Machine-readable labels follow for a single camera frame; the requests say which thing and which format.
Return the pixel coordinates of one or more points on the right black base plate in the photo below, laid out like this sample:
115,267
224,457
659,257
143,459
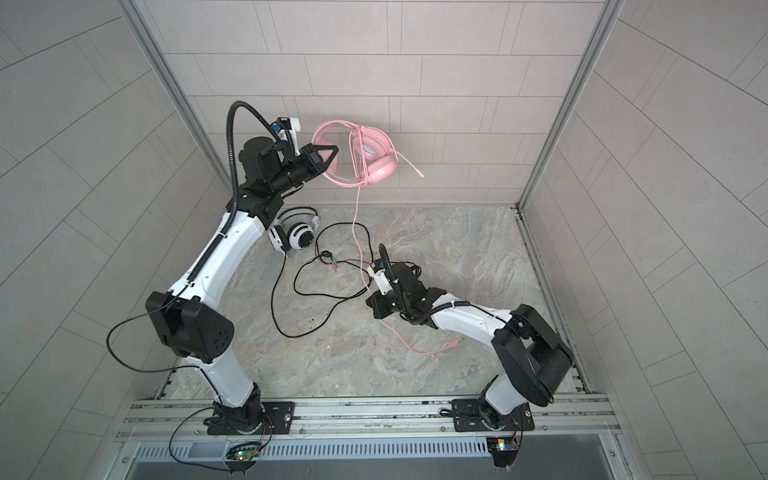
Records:
469,415

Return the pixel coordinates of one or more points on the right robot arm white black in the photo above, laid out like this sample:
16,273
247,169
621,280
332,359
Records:
533,356

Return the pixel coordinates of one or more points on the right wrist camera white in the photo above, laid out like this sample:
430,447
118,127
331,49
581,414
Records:
378,274

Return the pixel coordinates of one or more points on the circuit board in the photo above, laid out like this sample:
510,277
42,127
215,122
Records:
241,457
503,450

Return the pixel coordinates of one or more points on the left circuit board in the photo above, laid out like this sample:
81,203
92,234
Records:
241,457

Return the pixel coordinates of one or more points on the white black headphones with cable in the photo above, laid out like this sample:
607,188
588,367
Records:
298,228

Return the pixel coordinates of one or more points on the aluminium mounting rail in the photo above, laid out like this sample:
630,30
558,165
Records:
368,417

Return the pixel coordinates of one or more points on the pink headphones with cable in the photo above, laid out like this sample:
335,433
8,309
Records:
373,158

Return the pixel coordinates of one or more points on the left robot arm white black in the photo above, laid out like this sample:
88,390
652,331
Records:
186,316

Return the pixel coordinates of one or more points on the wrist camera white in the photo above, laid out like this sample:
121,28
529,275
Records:
286,126
378,274

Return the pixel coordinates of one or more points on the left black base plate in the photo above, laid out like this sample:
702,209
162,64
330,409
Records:
270,417

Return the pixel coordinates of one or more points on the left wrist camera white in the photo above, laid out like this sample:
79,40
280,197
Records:
286,126

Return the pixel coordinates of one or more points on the right circuit board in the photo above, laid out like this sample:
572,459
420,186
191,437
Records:
503,450

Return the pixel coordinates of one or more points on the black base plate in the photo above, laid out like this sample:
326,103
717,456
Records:
469,415
270,417

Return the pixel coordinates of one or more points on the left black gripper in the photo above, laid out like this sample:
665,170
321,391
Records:
310,160

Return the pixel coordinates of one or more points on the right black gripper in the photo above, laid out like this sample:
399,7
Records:
379,308

